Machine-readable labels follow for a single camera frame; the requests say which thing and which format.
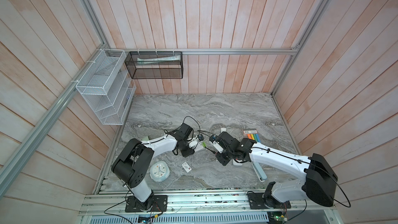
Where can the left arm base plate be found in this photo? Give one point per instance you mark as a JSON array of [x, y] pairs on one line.
[[155, 203]]

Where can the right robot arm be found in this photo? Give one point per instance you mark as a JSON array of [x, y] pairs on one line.
[[315, 179]]

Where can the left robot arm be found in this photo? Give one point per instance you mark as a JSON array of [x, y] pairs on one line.
[[133, 162]]

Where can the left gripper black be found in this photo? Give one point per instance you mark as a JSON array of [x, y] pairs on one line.
[[189, 152]]

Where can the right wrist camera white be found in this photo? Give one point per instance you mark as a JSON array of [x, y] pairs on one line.
[[215, 144]]

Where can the red handled screwdriver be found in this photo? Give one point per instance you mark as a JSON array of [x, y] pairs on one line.
[[212, 151]]

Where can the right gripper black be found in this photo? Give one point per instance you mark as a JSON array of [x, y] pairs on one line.
[[221, 159]]

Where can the paper in black basket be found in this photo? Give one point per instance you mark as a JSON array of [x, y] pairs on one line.
[[164, 60]]

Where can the white blue alarm clock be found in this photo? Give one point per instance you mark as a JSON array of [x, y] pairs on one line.
[[159, 171]]

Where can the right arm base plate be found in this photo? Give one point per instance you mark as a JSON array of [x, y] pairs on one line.
[[266, 200]]

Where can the small white box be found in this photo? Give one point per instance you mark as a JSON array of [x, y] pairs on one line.
[[186, 167]]

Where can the colored highlighter pack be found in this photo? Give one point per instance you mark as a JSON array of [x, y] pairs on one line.
[[252, 134]]

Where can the white wire shelf rack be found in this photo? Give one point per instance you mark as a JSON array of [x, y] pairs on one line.
[[106, 87]]

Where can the black mesh basket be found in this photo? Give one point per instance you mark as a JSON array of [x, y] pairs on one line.
[[155, 71]]

